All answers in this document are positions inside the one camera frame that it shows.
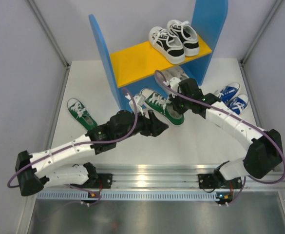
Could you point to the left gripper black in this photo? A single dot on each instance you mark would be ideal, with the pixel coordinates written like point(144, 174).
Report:
point(152, 126)

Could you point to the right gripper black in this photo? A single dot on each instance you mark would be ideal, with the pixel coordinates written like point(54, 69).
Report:
point(174, 99)

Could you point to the green sneaker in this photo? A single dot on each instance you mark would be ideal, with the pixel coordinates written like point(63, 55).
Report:
point(161, 105)
point(80, 113)

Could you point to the blue sneaker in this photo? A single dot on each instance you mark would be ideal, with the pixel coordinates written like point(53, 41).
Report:
point(238, 104)
point(228, 92)

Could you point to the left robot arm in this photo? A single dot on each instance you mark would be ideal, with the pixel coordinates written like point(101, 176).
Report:
point(69, 164)

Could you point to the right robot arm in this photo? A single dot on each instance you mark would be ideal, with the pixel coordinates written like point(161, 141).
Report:
point(263, 148)

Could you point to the blue and yellow shoe shelf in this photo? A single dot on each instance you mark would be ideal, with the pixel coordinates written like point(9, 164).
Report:
point(134, 67)

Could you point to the black white sneaker left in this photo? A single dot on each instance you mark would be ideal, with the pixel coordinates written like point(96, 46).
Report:
point(167, 44)

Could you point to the black white sneaker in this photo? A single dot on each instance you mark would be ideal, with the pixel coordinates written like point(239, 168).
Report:
point(167, 44)
point(187, 35)

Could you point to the black white sneaker right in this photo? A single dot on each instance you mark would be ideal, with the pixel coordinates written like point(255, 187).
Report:
point(187, 35)

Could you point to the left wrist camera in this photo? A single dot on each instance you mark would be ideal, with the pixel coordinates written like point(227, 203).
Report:
point(136, 103)

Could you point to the aluminium mounting rail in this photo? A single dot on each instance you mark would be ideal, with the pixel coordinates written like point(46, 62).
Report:
point(152, 173)

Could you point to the aluminium frame post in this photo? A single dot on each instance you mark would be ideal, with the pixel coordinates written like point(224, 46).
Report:
point(47, 31)
point(264, 26)

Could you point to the slotted cable duct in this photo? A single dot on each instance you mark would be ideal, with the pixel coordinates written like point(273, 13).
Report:
point(133, 196)

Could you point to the left aluminium frame post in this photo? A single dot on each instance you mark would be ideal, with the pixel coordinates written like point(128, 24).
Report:
point(47, 31)

